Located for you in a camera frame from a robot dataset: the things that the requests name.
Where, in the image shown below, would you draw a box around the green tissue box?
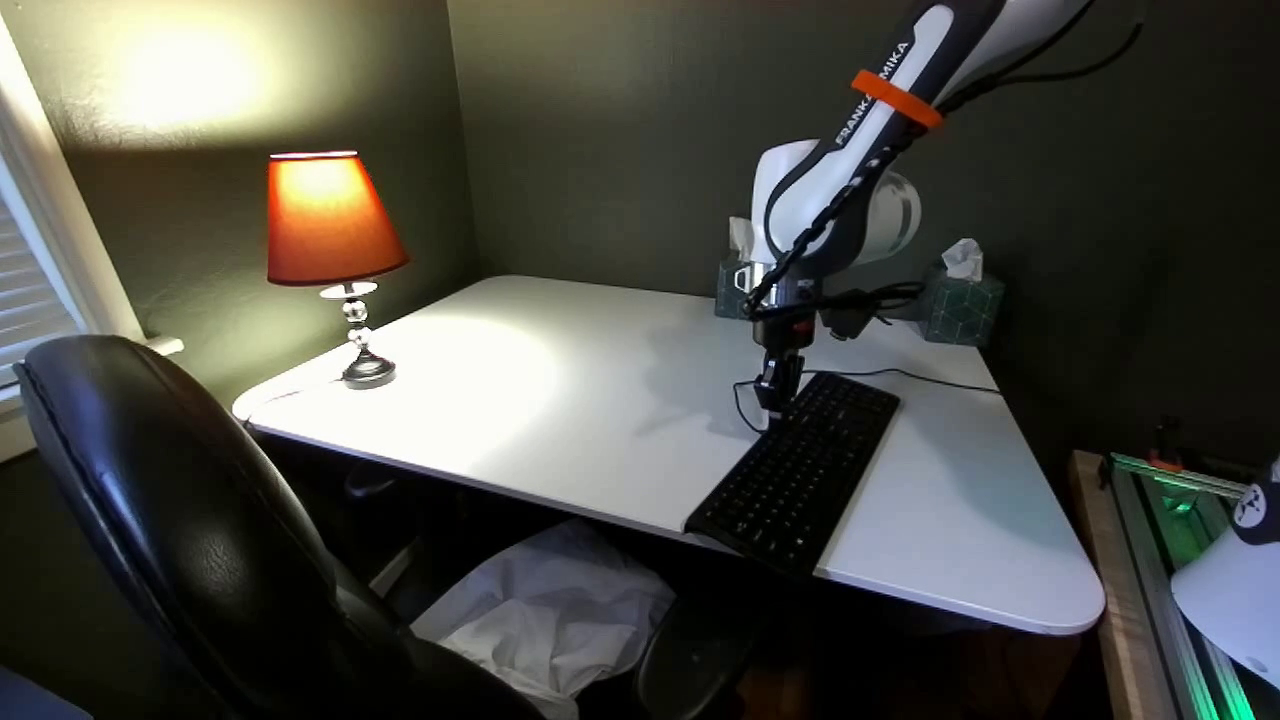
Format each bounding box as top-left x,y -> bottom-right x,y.
915,237 -> 1009,347

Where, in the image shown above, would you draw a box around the wooden side shelf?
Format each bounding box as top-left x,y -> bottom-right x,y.
1064,443 -> 1280,720

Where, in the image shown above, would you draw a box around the white window blinds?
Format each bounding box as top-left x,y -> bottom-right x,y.
0,19 -> 189,420

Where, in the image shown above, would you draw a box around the small green container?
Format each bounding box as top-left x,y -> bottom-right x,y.
711,212 -> 767,323

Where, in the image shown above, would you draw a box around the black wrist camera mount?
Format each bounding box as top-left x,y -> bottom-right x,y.
807,277 -> 932,340

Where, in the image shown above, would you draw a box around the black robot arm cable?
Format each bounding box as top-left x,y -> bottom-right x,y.
932,14 -> 1152,120

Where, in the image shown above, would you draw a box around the green lit metal rail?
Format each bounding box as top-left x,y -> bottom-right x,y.
1106,448 -> 1268,720

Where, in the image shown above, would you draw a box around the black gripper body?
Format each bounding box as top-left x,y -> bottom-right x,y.
758,305 -> 815,385

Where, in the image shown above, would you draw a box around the white dome shaped object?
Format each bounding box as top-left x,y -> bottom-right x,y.
1168,455 -> 1280,692

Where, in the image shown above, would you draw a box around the orange band on arm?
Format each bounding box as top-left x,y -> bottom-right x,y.
849,67 -> 947,135

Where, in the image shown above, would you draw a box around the orange shade table lamp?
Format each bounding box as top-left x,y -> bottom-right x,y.
259,146 -> 414,397

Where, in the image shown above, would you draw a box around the black computer keyboard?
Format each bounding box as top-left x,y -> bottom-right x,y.
679,367 -> 904,580

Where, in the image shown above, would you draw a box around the black leather office chair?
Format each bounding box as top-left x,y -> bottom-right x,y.
12,333 -> 758,720

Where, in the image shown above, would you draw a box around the crumpled white plastic bag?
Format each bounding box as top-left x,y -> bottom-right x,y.
408,516 -> 679,720

